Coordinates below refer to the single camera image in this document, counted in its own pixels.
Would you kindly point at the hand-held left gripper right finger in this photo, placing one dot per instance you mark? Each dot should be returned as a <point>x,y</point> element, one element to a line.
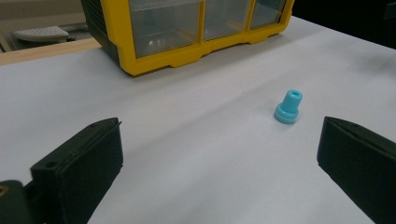
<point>358,161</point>

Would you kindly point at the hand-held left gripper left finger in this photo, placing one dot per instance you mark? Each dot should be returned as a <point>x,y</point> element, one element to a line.
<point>84,165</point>

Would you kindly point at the small blue plastic nozzle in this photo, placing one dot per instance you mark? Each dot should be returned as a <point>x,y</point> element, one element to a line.
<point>288,109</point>

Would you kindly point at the yellow drawer organizer cabinet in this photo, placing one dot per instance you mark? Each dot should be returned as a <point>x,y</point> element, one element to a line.
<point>193,34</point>

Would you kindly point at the grey foot pedal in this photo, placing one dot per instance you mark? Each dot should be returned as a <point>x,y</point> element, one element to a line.
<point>42,33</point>

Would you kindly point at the clear plastic drawer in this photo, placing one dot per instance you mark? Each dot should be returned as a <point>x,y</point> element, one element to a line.
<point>225,17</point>
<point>165,26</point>
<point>267,12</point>

